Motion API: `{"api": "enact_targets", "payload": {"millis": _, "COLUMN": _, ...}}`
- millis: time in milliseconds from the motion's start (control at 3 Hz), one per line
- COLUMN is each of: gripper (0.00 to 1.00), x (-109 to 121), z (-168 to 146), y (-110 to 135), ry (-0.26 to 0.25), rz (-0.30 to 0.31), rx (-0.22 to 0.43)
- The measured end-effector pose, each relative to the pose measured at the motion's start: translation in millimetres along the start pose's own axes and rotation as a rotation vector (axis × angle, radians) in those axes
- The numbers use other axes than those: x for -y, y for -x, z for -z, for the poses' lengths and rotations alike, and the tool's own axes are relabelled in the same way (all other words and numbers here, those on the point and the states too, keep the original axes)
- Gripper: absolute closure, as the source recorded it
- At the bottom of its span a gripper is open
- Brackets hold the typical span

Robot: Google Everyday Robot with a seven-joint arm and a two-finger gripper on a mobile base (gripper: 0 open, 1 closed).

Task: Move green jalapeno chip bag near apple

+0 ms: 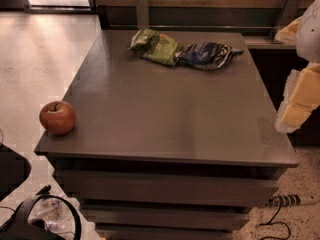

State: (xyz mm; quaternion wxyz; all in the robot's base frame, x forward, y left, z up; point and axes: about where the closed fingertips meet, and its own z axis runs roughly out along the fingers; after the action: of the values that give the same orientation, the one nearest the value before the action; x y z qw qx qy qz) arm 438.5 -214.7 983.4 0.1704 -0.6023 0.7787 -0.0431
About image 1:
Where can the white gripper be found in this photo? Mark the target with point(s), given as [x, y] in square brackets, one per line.
[310, 34]

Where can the green jalapeno chip bag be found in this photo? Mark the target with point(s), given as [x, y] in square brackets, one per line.
[156, 47]

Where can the blue chip bag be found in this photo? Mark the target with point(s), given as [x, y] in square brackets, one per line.
[208, 56]

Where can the red apple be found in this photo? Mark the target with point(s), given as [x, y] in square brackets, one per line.
[58, 117]

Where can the white power strip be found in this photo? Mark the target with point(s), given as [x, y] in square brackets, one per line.
[291, 200]

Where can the dark grey drawer cabinet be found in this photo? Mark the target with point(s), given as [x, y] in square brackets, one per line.
[167, 154]

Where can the black chair seat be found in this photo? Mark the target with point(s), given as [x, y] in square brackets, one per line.
[14, 170]

